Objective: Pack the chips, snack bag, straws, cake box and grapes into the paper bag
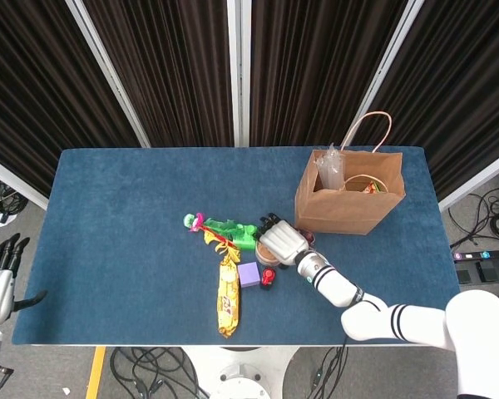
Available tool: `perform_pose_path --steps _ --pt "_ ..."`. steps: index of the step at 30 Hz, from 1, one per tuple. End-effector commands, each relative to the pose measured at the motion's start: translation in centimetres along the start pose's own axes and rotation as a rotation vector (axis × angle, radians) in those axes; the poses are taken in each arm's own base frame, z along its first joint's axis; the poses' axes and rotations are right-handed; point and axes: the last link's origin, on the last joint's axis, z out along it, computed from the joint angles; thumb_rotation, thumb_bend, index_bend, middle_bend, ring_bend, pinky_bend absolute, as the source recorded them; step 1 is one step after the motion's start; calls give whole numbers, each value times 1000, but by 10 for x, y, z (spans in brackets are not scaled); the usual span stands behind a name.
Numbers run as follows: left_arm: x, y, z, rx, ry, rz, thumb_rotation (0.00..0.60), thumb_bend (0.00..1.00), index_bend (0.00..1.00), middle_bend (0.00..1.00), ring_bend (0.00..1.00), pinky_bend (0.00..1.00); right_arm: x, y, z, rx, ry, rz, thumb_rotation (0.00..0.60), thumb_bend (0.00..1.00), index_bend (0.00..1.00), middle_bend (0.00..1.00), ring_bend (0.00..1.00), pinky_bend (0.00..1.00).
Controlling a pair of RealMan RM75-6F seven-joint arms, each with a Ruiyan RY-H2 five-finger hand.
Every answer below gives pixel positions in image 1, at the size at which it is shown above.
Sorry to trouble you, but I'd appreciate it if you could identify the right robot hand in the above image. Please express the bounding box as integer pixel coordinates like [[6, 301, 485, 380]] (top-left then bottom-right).
[[255, 212, 311, 267]]

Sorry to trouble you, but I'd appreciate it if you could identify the round clear plastic tub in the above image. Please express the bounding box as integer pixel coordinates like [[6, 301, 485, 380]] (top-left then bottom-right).
[[254, 240, 282, 267]]

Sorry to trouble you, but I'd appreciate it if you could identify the clear plastic straw bundle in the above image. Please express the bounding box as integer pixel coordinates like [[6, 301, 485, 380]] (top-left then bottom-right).
[[315, 143, 346, 192]]

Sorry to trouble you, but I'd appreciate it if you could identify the green orange snack bag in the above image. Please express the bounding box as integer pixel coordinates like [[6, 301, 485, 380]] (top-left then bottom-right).
[[362, 180, 390, 195]]

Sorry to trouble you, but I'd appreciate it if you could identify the brown paper bag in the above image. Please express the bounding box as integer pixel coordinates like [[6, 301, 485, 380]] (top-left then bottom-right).
[[294, 111, 407, 236]]

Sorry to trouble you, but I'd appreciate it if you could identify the small red toy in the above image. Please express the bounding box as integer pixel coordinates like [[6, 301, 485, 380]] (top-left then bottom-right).
[[259, 267, 278, 291]]

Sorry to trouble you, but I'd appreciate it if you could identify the green toy brick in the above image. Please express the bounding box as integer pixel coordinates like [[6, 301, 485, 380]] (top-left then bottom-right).
[[234, 224, 259, 252]]

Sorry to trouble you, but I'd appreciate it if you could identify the purple cube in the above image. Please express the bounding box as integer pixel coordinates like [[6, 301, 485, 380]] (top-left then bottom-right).
[[237, 261, 262, 289]]

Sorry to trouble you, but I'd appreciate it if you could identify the colourful feather shuttlecock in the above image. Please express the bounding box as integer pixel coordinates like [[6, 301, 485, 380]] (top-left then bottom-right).
[[182, 211, 240, 255]]

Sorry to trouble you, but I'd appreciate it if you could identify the gold biscuit packet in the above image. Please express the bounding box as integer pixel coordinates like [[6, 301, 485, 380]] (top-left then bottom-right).
[[214, 243, 245, 338]]

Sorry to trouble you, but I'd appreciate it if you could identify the yellow floor tape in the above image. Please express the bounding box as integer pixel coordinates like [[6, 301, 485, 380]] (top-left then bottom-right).
[[85, 347, 107, 399]]

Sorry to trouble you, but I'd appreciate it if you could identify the dark pleated partition panel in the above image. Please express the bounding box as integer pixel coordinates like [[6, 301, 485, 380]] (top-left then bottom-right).
[[0, 0, 143, 196], [249, 0, 409, 147], [82, 0, 235, 149], [355, 0, 499, 200]]

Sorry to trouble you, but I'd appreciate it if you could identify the black foot pedal board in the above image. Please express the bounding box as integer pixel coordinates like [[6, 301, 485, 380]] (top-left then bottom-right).
[[452, 247, 499, 286]]

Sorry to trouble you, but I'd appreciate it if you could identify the white partition base rail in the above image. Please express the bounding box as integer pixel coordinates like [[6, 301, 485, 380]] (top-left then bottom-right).
[[437, 147, 499, 213], [0, 151, 50, 211]]

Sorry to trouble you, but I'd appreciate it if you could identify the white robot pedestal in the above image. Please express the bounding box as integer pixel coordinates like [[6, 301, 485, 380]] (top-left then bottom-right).
[[182, 345, 300, 399]]

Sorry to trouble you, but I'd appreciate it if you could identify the white partition post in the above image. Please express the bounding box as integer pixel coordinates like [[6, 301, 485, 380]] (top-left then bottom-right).
[[341, 0, 426, 146], [64, 0, 152, 150], [226, 0, 251, 147]]

